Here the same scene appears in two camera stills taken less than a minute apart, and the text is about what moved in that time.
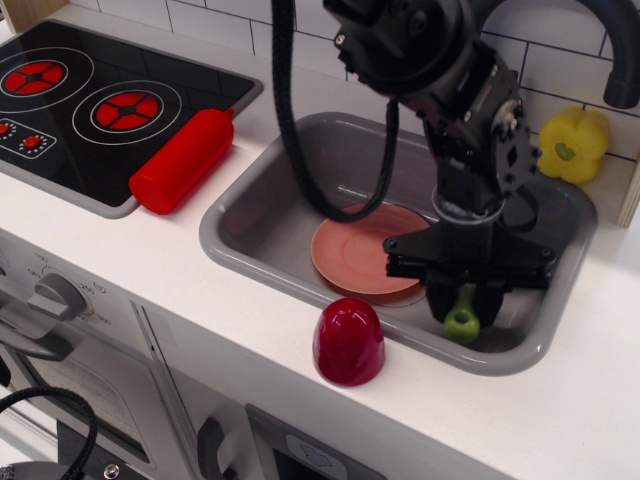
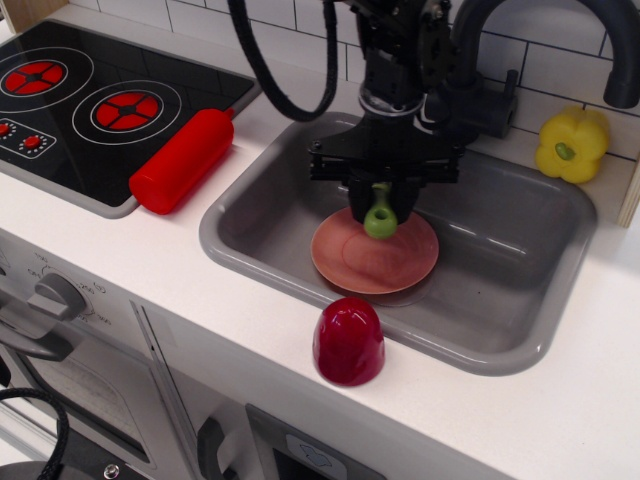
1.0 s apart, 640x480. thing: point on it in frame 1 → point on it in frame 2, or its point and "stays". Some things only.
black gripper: [469, 252] → [383, 148]
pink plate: [352, 256] stays
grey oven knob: [59, 296] stays
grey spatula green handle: [463, 323] → [381, 222]
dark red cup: [347, 345] stays
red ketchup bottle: [182, 160] stays
